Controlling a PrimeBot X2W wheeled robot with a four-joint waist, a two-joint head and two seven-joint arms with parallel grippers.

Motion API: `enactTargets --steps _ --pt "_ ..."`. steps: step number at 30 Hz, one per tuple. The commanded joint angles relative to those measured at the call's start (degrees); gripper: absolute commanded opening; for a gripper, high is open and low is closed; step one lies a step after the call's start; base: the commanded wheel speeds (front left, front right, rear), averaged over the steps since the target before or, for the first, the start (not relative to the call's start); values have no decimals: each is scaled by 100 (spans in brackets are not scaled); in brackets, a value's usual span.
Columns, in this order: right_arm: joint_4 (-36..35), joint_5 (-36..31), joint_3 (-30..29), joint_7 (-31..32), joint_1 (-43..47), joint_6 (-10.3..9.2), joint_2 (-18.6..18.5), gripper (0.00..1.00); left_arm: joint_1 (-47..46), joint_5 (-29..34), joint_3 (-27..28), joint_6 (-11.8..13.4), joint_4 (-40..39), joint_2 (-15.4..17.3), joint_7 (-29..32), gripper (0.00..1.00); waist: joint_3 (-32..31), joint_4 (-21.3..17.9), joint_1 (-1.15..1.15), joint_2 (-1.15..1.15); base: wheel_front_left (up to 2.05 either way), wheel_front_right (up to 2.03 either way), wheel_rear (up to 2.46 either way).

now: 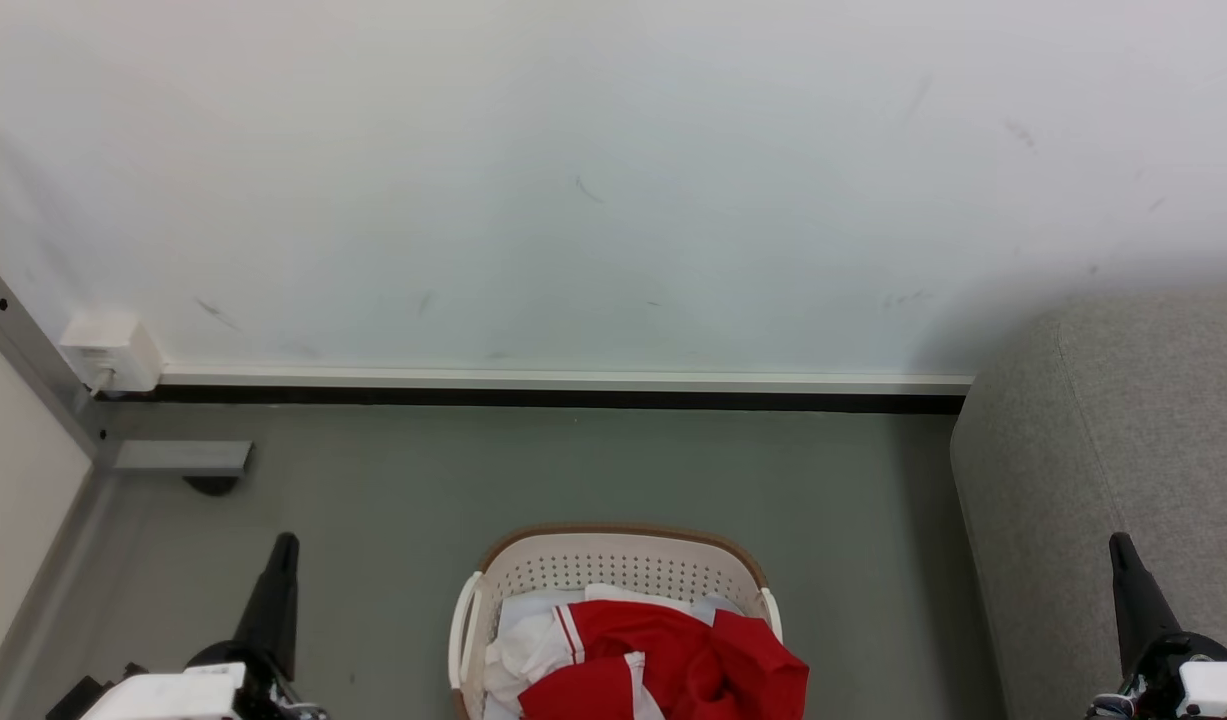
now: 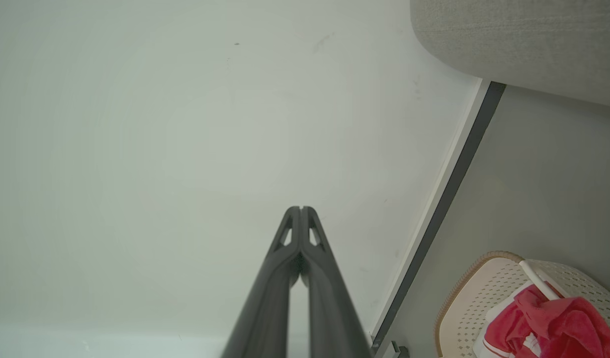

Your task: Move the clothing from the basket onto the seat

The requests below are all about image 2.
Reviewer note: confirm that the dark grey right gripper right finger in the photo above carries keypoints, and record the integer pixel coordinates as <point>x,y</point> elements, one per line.
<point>332,308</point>

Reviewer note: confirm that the white perforated laundry basket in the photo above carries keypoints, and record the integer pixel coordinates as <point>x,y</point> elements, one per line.
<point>483,283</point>

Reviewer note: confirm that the white and black baseboard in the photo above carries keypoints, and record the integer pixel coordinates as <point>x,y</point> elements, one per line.
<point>444,204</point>

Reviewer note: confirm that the grey fabric sofa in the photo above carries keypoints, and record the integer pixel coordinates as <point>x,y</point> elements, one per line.
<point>523,40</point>

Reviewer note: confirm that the red jersey with striped trim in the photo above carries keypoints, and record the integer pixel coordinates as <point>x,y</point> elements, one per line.
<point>503,345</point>

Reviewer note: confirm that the red garment with white band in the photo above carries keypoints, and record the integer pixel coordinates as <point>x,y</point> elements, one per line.
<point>568,323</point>

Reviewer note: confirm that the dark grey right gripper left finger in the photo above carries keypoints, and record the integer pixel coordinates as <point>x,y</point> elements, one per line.
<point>265,308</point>

